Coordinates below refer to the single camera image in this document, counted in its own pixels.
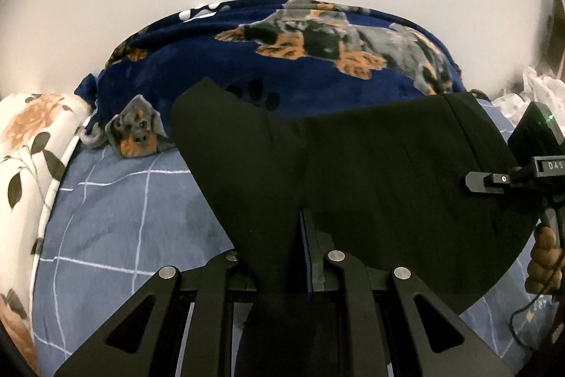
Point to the white floral pillow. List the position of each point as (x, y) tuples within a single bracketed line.
[(26, 165)]

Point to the white crumpled cloth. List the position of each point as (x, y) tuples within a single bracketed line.
[(538, 87)]

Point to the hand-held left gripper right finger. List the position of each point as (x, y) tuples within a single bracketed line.
[(315, 253)]

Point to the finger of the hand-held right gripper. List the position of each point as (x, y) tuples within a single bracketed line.
[(485, 181)]

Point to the navy dog-print blanket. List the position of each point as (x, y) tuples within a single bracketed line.
[(185, 63)]

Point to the person's right hand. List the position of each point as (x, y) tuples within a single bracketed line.
[(540, 257)]

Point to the blue grid-line bed sheet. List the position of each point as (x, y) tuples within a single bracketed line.
[(132, 204)]

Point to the black pants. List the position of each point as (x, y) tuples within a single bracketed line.
[(375, 160)]

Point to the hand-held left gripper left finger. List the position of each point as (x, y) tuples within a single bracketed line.
[(212, 293)]

